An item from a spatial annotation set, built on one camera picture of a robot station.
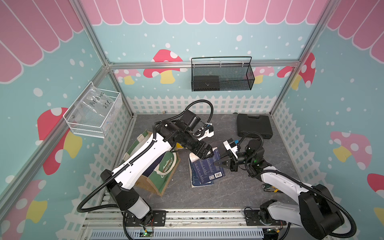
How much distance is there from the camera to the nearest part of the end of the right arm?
657 millimetres

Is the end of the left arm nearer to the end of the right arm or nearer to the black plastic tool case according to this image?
the end of the right arm

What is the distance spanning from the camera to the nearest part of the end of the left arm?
0.59 m
